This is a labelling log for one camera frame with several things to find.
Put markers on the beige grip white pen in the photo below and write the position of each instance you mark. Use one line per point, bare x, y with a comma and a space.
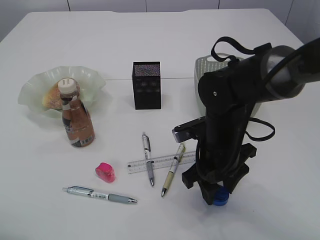
173, 168

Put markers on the pink pencil sharpener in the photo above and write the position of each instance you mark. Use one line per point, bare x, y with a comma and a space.
105, 172

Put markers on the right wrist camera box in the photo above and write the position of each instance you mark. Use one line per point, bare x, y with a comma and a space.
194, 129

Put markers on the clear plastic ruler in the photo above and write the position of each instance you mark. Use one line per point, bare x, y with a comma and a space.
159, 162

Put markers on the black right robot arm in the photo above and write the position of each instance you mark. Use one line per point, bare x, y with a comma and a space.
273, 73

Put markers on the sugared bread roll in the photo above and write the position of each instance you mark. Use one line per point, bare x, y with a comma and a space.
52, 99

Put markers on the blue pencil sharpener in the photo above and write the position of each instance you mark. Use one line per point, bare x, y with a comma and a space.
221, 197

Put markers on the pale green wavy plate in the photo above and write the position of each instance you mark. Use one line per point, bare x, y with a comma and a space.
89, 84

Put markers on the grey grip white pen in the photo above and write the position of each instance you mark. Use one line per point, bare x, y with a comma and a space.
147, 155

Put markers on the brown coffee drink bottle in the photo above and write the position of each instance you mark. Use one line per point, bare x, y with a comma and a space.
75, 117

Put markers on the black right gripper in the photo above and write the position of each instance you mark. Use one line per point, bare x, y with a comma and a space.
220, 159

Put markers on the black mesh pen holder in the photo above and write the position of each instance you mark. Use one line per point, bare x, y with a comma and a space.
146, 84

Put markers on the grey-green woven plastic basket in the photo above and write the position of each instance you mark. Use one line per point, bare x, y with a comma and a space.
200, 75

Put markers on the blue clip grey grip pen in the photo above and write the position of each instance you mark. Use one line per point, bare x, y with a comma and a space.
91, 193

